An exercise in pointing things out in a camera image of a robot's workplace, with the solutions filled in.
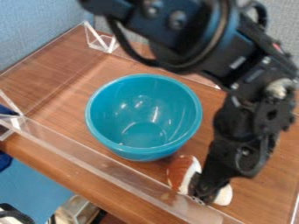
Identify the blue cloth object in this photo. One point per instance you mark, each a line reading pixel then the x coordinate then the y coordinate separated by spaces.
pixel 5 159

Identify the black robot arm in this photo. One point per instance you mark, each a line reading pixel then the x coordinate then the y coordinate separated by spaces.
pixel 215 38

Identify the clear box under table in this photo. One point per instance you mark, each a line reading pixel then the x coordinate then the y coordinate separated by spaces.
pixel 75 211

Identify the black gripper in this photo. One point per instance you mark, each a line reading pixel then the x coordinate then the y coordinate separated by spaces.
pixel 234 157

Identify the clear acrylic corner bracket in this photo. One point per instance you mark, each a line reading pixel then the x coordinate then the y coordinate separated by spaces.
pixel 100 42

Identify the clear acrylic back barrier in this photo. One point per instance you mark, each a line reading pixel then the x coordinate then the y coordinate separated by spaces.
pixel 252 81

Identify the clear acrylic barrier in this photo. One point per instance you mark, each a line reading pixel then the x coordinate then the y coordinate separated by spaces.
pixel 252 81
pixel 136 198

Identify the clear acrylic front barrier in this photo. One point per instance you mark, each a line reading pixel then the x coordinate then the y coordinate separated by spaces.
pixel 136 198

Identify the clear acrylic left bracket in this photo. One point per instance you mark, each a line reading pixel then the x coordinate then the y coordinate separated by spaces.
pixel 11 117

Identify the black object bottom left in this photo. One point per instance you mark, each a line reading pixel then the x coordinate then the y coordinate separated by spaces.
pixel 12 216

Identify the blue ceramic bowl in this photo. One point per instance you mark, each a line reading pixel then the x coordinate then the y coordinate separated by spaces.
pixel 143 116

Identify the brown and white toy mushroom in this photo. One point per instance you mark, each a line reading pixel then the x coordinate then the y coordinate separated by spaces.
pixel 182 172

